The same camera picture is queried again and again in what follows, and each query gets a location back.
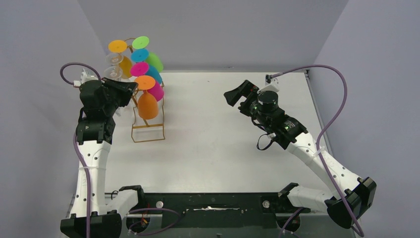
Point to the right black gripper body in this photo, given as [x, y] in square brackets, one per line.
[244, 99]

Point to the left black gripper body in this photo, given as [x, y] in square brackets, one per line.
[121, 91]

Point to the orange plastic wine glass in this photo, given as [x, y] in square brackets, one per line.
[147, 103]

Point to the magenta plastic wine glass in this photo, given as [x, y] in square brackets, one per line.
[157, 91]

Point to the blue plastic wine glass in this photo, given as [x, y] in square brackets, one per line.
[143, 68]

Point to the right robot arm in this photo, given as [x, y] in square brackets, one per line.
[348, 195]

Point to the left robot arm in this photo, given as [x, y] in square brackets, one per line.
[90, 215]

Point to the clear wine glass middle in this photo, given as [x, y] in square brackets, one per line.
[113, 73]

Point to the clear wine glass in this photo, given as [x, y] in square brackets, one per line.
[113, 73]
[114, 58]

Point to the clear wine glass upper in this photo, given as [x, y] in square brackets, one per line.
[114, 58]

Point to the yellow-orange plastic wine glass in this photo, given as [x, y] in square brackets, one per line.
[120, 46]

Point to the green plastic wine glass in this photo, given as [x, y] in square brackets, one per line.
[142, 54]

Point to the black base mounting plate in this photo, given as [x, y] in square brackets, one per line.
[161, 213]

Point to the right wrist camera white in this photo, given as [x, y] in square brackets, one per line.
[271, 84]

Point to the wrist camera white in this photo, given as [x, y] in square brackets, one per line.
[86, 75]
[271, 84]

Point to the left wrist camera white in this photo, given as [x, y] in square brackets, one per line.
[86, 75]

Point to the gold wire glass rack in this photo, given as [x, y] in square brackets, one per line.
[139, 123]

